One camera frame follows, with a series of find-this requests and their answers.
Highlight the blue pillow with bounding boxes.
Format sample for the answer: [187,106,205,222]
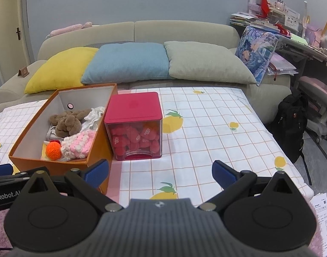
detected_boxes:
[81,42,170,85]

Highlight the black backpack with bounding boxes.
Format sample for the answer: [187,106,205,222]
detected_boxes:
[267,92,312,185]

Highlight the beige door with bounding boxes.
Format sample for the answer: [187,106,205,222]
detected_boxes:
[0,0,32,83]

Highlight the cluttered study desk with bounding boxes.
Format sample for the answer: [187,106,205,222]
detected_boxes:
[230,0,327,64]

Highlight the beige sofa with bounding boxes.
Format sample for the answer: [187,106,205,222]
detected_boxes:
[0,20,291,124]

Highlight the pink white crochet item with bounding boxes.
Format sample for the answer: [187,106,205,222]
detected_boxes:
[61,130,96,160]

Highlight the frosted bag with orange ball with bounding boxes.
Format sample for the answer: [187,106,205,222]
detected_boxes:
[45,140,62,161]

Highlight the yellow pillow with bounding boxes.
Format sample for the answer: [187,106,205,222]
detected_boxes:
[24,47,98,94]

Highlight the small brown tag on armrest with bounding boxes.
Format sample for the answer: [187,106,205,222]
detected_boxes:
[18,67,29,78]

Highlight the red lidded clear box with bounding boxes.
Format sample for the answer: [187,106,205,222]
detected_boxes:
[104,92,163,161]

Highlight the brown braided knit item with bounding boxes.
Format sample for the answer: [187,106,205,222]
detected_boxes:
[48,109,91,138]

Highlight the checked lemon tablecloth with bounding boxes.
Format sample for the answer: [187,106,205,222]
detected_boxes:
[0,87,314,206]

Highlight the pink desk chair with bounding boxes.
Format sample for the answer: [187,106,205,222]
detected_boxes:
[298,76,327,144]

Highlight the cream drawstring pouch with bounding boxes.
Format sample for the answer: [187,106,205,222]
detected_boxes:
[45,126,64,142]

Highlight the document folders on sofa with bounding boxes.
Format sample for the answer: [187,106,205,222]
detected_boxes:
[266,53,298,80]

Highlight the white cloth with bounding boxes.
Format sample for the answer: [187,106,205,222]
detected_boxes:
[81,107,105,132]

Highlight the grey green pillow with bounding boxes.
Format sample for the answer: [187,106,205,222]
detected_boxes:
[164,41,256,85]

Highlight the anime print pillow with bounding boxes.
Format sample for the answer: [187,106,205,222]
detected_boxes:
[235,26,279,86]

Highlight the paper sheets on floor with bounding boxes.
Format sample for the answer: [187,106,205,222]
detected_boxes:
[309,193,327,256]

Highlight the pink plush on sofa back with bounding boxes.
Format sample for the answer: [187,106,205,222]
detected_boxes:
[46,21,93,39]

